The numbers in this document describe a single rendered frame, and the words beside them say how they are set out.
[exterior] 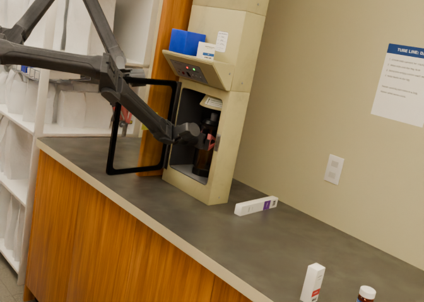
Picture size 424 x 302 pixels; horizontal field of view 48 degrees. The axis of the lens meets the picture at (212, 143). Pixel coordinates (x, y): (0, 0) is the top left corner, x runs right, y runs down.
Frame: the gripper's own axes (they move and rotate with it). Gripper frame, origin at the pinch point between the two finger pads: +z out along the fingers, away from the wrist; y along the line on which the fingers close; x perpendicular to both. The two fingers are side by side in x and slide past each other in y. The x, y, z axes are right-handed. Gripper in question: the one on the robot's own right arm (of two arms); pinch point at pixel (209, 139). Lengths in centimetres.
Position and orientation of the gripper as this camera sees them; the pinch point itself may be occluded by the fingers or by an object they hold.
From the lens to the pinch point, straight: 203.6
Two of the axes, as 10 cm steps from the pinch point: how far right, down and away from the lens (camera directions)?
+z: 7.1, 0.2, 7.0
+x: -2.0, 9.6, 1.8
